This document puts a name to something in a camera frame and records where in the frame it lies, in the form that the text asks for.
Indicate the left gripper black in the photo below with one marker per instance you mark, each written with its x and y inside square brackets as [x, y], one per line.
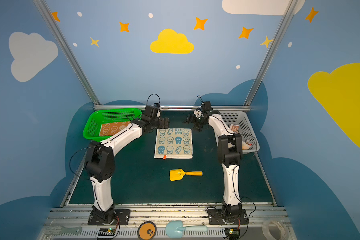
[162, 122]

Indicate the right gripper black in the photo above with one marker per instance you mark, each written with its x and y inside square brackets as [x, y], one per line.
[193, 118]

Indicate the teal patterned towel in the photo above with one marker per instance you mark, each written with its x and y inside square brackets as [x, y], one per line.
[174, 143]

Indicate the white plastic basket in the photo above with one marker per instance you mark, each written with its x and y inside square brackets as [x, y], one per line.
[240, 120]

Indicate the orange jellyfish pattern towel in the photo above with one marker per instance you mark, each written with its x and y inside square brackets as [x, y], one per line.
[110, 129]

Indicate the green plastic basket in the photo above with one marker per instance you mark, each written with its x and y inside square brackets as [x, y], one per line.
[96, 119]

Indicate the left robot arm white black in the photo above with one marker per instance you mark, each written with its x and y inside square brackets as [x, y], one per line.
[100, 162]

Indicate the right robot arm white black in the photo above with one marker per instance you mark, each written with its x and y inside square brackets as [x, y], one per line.
[229, 155]

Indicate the yellow toy shovel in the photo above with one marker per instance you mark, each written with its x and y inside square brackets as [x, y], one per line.
[178, 174]

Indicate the orange black round disc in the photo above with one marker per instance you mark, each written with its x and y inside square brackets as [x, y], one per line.
[147, 231]

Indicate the light blue toy shovel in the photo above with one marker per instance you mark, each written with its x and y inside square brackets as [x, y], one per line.
[175, 229]

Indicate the right electronics board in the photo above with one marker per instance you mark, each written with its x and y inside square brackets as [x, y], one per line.
[231, 233]

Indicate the electronics board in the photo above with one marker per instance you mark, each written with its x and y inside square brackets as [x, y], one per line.
[106, 234]
[231, 233]

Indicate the left electronics board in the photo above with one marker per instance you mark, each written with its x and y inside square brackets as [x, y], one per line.
[106, 234]

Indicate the clear tape roll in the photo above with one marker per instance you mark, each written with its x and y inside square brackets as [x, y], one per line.
[274, 229]

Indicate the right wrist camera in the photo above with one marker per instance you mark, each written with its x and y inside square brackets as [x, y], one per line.
[202, 108]

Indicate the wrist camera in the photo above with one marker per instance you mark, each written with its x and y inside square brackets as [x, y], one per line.
[202, 108]
[156, 110]

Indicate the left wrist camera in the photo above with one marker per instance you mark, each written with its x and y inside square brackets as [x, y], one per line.
[156, 110]

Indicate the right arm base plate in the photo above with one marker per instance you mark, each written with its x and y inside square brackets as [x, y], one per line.
[226, 217]

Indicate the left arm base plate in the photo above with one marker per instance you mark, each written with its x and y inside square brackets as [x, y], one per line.
[109, 218]

